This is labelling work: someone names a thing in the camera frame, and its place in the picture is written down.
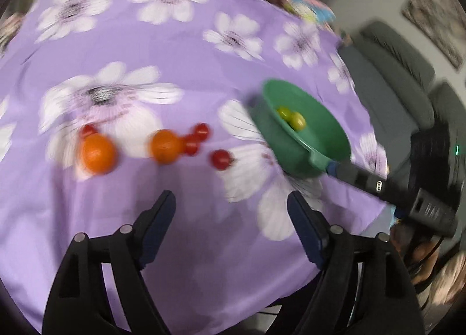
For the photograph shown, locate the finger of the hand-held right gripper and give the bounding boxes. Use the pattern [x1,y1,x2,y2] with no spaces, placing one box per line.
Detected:
[326,159,419,210]

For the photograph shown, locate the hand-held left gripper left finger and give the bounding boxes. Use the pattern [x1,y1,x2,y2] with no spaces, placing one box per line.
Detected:
[42,190,177,335]

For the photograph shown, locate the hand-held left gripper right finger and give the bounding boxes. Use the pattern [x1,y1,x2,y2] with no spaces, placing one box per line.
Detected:
[287,191,425,335]

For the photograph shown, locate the green plastic bowl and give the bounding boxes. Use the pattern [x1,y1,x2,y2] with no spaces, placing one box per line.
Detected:
[249,79,351,179]

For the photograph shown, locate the small orange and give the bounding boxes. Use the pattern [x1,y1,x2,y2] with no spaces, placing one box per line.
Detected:
[149,129,184,165]

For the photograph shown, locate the large orange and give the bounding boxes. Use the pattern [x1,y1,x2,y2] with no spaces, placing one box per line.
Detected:
[79,134,118,175]

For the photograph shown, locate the person's right forearm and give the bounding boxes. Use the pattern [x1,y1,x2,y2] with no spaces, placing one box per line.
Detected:
[419,251,466,315]

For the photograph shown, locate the person's right hand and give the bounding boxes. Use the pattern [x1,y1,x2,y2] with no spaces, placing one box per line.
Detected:
[391,226,443,283]

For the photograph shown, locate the red cherry tomato with stem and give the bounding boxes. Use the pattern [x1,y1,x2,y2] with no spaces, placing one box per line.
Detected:
[211,150,235,171]

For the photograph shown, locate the grey sofa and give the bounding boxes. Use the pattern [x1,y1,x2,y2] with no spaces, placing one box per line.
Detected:
[337,20,466,190]

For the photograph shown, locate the purple floral tablecloth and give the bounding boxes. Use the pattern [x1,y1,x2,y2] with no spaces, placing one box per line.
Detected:
[0,0,392,335]

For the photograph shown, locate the cartoon printed cloth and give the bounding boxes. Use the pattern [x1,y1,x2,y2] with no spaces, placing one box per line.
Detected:
[289,0,337,31]

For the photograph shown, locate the small pink cloth pile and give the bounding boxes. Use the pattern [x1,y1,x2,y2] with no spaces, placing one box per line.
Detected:
[0,12,22,55]

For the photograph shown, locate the framed wall picture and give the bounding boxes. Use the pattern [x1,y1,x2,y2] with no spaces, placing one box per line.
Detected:
[400,0,466,71]

